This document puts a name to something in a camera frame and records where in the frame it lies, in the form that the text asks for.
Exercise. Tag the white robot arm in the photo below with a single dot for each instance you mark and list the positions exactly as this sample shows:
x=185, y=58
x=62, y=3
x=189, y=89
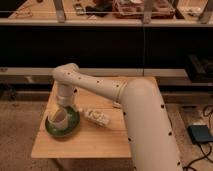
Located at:
x=152, y=142

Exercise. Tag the basket with items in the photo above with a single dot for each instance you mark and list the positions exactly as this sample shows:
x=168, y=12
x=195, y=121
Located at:
x=133, y=9

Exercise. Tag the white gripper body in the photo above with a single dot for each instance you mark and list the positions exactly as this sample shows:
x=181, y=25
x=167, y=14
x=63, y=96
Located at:
x=65, y=100

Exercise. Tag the wooden table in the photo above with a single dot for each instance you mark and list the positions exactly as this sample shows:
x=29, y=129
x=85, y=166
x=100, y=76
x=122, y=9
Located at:
x=87, y=140

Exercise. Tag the black power box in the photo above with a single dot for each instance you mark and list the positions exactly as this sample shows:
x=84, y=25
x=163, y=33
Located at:
x=199, y=134

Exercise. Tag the dark object on shelf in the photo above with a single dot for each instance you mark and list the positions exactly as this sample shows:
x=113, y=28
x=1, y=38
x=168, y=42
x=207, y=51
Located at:
x=100, y=11

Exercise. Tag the green ceramic bowl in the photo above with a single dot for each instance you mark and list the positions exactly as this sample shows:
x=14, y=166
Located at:
x=73, y=122

